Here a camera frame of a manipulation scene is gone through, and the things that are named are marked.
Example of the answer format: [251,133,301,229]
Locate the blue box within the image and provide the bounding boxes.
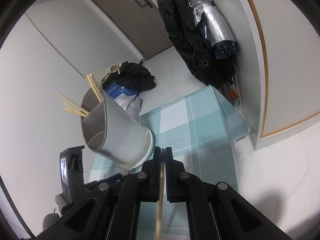
[104,82,140,99]

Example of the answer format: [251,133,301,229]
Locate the white panel with wooden trim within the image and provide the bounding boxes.
[237,0,320,139]

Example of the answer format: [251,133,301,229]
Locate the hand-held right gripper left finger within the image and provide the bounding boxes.
[37,146,162,240]

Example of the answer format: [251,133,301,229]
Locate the silver folded umbrella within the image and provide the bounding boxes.
[185,0,238,60]

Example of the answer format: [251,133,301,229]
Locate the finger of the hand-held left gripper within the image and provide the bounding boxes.
[84,173,127,193]

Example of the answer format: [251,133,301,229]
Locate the black bag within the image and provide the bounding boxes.
[102,62,157,97]

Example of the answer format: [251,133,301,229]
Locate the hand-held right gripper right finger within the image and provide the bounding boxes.
[162,147,294,240]

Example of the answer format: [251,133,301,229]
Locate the beige cloth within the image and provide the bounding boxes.
[101,62,123,83]

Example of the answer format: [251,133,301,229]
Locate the black hanging coat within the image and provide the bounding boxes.
[151,0,235,88]

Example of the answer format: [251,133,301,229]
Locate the teal plaid tablecloth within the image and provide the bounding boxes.
[91,86,252,240]

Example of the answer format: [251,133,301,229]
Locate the white grey utensil holder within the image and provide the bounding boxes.
[80,87,153,170]

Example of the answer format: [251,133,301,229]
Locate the brown door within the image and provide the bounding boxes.
[90,0,173,60]

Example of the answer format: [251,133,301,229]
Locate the white plastic bag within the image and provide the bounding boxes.
[115,94,143,118]

